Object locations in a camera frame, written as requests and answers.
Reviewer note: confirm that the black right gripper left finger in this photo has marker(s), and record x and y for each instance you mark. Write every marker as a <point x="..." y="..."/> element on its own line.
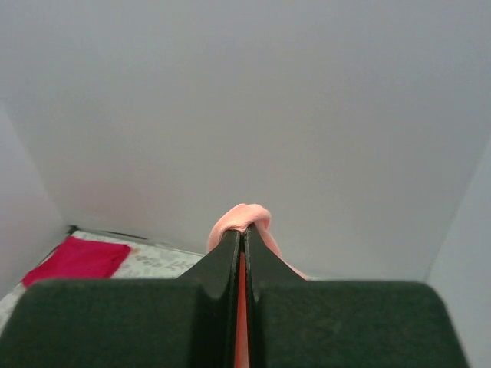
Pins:
<point x="189" y="321"/>

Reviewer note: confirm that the floral patterned table mat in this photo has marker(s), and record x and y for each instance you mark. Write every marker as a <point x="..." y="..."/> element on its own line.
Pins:
<point x="147" y="259"/>

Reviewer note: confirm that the folded red t shirt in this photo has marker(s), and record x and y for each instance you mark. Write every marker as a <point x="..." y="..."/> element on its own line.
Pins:
<point x="77" y="258"/>

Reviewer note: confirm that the salmon pink t shirt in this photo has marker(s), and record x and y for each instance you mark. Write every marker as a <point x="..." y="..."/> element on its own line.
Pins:
<point x="239" y="218"/>

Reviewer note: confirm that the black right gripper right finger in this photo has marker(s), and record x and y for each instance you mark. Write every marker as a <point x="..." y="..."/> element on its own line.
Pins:
<point x="293" y="322"/>

